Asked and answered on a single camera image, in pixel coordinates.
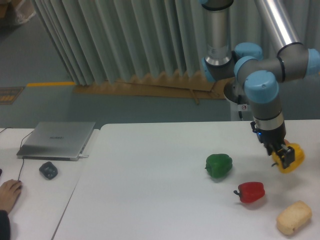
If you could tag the silver laptop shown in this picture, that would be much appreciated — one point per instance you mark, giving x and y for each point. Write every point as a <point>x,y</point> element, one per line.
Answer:
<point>57,140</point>

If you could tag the yellow bell pepper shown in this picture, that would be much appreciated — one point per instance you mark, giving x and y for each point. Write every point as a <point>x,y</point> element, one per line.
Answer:
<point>299,158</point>

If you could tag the green bell pepper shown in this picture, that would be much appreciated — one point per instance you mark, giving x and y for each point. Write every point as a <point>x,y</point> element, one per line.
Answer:
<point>218,165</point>

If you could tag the beige bread loaf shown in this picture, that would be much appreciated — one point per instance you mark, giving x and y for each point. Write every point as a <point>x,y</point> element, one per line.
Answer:
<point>293,217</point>

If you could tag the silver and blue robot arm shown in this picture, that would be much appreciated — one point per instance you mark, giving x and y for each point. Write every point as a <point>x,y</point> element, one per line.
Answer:
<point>257,79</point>

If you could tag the white usb plug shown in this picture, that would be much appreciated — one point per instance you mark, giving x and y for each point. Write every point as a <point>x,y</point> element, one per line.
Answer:
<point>81,156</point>

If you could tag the brown cardboard sheet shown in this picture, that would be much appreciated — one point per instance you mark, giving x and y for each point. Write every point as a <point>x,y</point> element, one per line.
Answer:
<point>195,87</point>

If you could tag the dark sleeved forearm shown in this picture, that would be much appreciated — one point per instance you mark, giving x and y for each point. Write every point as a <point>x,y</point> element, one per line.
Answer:
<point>5,229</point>

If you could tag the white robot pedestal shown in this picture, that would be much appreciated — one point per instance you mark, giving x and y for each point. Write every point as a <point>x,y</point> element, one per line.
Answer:
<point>240,112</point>

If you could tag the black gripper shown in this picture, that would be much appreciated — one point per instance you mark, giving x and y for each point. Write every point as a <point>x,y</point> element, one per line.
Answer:
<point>273,140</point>

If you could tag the small black controller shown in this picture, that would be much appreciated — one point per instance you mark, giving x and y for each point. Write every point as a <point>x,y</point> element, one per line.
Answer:
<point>48,170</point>

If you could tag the pale green pleated curtain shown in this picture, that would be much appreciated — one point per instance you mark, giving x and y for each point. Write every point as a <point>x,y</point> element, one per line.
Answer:
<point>188,42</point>

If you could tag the person's hand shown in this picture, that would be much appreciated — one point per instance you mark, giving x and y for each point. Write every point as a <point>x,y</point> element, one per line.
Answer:
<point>9,195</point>

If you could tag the red bell pepper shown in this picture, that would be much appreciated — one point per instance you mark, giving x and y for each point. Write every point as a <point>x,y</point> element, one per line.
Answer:
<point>250,192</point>

